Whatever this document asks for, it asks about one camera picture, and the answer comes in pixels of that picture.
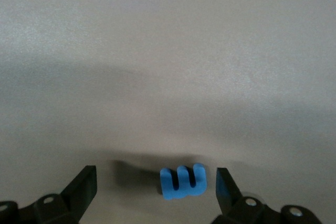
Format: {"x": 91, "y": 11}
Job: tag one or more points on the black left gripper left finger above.
{"x": 76, "y": 195}

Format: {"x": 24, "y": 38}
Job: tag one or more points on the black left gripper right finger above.
{"x": 228, "y": 197}

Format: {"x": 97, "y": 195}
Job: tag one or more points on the blue lowercase letter m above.
{"x": 183, "y": 192}

